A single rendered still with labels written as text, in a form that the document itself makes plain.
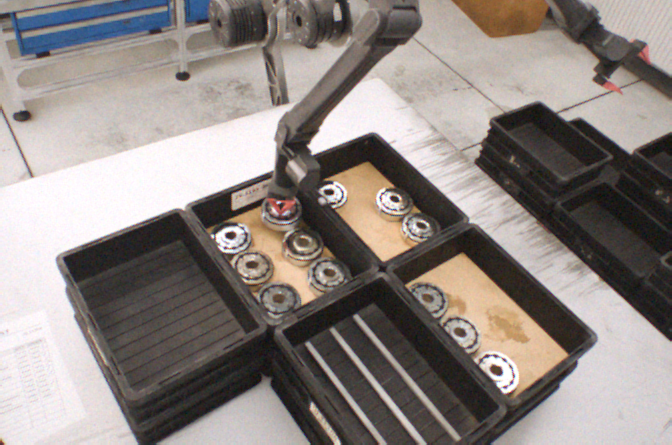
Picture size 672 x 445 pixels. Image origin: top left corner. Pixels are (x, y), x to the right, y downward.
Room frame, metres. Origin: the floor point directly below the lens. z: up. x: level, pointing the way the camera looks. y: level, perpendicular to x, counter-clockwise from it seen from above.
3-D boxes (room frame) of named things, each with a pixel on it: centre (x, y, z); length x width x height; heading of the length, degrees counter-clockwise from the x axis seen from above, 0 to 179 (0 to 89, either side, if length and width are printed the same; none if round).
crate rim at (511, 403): (0.85, -0.38, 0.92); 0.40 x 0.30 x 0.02; 43
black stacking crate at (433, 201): (1.14, -0.11, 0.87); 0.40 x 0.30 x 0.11; 43
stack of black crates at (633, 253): (1.66, -1.06, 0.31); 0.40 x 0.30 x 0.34; 41
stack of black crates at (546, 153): (1.96, -0.79, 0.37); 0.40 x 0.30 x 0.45; 41
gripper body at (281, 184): (1.06, 0.12, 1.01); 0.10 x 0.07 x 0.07; 178
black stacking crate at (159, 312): (0.73, 0.33, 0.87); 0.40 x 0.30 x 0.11; 43
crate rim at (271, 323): (0.94, 0.11, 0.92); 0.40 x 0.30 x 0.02; 43
